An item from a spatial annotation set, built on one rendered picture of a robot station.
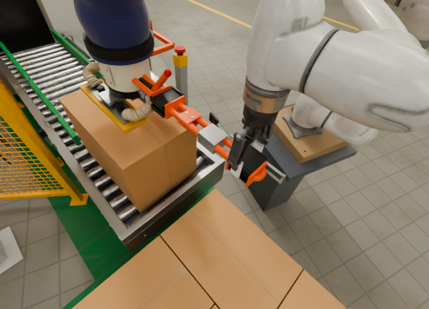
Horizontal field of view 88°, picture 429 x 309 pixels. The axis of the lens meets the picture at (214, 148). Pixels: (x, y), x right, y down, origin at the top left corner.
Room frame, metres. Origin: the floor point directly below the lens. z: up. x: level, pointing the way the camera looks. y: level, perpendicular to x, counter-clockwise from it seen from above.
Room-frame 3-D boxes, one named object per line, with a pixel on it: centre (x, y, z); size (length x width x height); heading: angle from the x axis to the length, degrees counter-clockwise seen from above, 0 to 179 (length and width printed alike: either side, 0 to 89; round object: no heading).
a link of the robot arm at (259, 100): (0.39, -0.09, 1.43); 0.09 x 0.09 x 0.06
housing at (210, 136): (0.47, 0.01, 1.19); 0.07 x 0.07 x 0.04; 50
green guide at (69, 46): (1.79, 1.15, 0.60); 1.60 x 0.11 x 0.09; 49
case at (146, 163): (0.83, 0.45, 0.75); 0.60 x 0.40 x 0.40; 50
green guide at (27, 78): (1.38, 1.50, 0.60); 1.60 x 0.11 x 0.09; 49
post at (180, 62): (1.35, 0.27, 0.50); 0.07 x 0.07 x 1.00; 49
